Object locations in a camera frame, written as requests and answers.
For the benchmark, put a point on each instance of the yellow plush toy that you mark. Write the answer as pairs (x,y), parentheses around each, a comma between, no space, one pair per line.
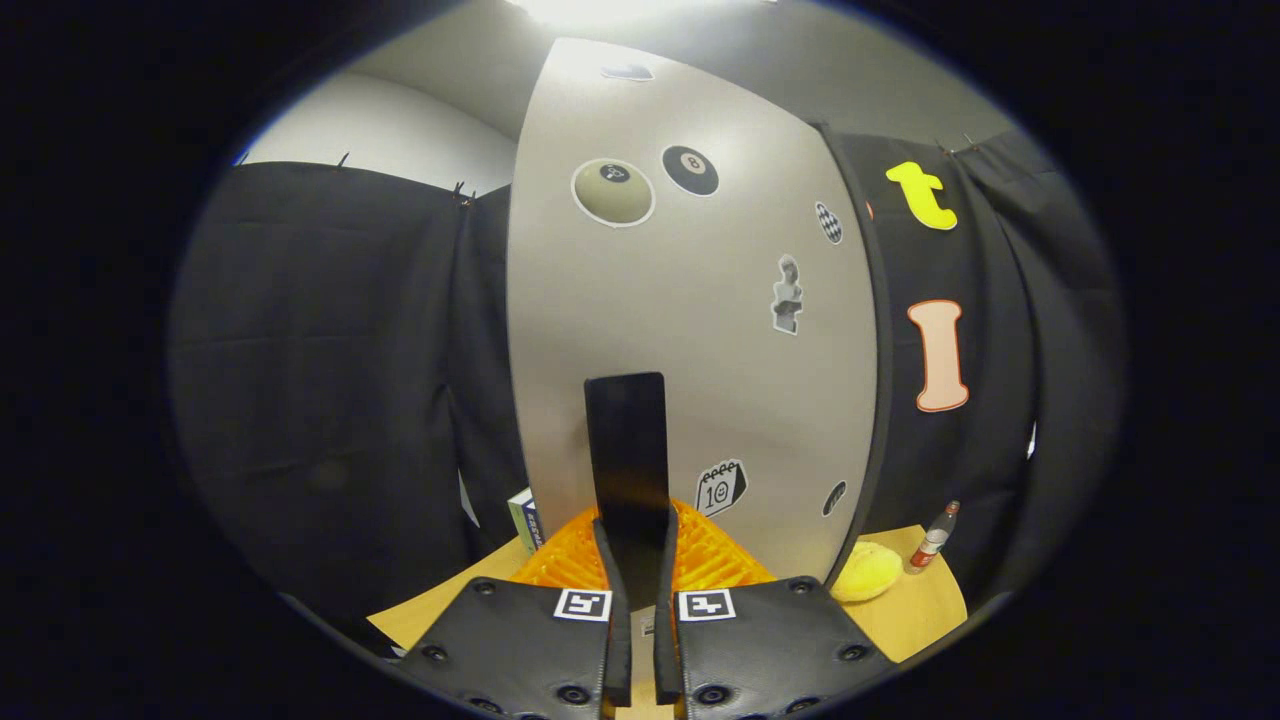
(868,572)

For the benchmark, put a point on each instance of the blue spine book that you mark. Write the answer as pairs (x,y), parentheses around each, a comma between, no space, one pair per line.
(533,525)

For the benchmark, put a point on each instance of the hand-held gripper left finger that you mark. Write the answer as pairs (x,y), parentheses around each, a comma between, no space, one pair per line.
(520,640)

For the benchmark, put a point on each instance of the dark grey shoe cabinet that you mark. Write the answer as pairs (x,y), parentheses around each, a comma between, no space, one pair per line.
(884,420)

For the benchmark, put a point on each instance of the green spine book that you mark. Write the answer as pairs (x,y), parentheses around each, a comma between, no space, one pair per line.
(516,520)

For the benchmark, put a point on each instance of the small red label bottle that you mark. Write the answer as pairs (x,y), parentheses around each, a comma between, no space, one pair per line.
(932,545)

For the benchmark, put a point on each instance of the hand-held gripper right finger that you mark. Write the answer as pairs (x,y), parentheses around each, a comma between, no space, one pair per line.
(770,640)

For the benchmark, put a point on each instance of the large ceiling light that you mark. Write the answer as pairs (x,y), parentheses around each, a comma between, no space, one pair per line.
(600,10)

